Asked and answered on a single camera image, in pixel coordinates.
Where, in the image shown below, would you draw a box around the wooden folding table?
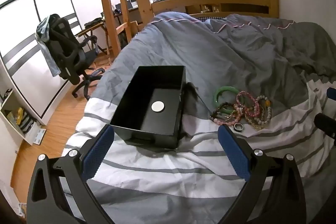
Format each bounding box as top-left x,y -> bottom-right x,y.
75,21 -> 111,57

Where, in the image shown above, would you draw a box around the dark bead bracelet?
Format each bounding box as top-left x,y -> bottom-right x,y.
210,101 -> 232,119

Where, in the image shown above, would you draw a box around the white sliding door wardrobe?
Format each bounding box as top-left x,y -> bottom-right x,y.
0,0 -> 82,126

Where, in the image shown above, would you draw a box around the pink crystal bead bracelet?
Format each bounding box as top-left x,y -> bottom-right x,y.
234,91 -> 257,115

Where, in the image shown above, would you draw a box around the wooden desk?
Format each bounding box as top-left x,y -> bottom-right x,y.
101,6 -> 144,28

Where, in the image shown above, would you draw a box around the grey quilt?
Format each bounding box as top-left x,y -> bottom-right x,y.
92,12 -> 336,135

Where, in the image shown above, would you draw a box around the white floor scale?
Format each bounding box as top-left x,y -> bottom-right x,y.
31,128 -> 47,146

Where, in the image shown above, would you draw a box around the green jade bangle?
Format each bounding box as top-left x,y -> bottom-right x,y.
214,86 -> 240,113

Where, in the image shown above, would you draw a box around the white bead bracelet amber bead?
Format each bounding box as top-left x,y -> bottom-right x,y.
253,95 -> 272,125

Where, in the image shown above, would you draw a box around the denim jeans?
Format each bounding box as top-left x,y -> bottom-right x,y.
35,15 -> 61,77

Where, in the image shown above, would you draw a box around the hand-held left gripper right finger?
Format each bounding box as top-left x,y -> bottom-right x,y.
217,124 -> 307,224

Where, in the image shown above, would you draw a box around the white shelf unit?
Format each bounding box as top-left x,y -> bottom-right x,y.
0,88 -> 42,146

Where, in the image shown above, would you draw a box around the black rectangular box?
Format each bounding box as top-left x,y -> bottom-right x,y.
109,65 -> 187,149

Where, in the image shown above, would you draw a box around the pale pink bead bracelet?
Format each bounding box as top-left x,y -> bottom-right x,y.
210,115 -> 237,125

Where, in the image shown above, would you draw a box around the black office chair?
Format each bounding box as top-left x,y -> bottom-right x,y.
46,13 -> 106,102

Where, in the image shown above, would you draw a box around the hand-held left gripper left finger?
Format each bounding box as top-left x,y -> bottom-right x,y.
26,125 -> 116,224

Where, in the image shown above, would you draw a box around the white round disc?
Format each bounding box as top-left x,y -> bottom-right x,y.
151,101 -> 166,113

